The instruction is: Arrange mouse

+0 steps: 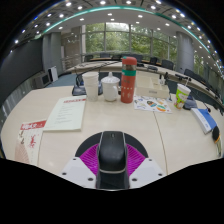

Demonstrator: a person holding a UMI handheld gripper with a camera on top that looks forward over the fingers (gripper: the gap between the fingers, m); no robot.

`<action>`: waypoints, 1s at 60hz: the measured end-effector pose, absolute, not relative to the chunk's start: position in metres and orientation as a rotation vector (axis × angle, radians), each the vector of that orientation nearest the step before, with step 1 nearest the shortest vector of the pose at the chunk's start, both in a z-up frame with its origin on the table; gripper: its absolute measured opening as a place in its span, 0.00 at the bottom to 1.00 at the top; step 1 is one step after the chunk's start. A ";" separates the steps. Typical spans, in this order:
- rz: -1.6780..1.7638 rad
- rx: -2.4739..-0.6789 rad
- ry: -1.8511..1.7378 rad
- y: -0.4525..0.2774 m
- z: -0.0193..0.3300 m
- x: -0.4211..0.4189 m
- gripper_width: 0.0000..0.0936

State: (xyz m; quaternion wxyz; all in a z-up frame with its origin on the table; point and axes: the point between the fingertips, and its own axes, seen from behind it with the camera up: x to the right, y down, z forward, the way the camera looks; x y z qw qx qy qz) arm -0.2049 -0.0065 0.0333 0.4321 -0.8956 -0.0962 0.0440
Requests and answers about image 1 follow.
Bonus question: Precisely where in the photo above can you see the black computer mouse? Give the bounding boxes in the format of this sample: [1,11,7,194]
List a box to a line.
[95,130,130,190]

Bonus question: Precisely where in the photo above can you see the ceiling lights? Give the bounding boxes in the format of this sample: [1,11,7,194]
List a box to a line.
[13,0,223,63]

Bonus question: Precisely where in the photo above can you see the white cardboard box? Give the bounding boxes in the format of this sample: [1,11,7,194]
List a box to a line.
[135,75,170,100]

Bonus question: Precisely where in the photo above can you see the red thermos bottle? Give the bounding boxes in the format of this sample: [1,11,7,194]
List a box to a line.
[120,56,138,104]

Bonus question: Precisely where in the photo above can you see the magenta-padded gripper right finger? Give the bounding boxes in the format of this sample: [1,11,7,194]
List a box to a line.
[126,143,167,190]

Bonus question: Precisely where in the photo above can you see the red printed leaflet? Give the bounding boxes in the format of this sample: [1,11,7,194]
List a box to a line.
[13,119,48,166]

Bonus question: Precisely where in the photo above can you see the green printed drink cup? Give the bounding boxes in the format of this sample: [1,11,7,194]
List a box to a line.
[173,78,192,110]

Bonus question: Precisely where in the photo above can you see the white upright panel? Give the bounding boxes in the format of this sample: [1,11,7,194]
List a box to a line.
[47,65,59,83]

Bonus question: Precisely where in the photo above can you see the white lidded mug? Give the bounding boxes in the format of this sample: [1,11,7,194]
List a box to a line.
[100,72,121,102]

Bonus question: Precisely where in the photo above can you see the dark conference chairs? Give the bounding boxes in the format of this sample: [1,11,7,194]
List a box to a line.
[83,51,223,103]

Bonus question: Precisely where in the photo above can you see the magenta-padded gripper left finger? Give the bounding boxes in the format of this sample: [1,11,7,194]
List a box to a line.
[59,143,100,190]

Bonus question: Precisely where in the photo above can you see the colourful sticker sheet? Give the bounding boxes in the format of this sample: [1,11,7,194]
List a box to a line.
[133,95,173,114]

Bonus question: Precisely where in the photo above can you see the grey box appliance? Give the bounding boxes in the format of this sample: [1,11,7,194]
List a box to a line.
[33,71,52,89]

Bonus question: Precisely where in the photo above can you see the white paper booklet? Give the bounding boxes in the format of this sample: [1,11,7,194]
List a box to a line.
[43,95,87,132]

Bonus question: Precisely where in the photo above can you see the blue and white book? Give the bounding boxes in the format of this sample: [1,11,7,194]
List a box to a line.
[190,107,218,135]

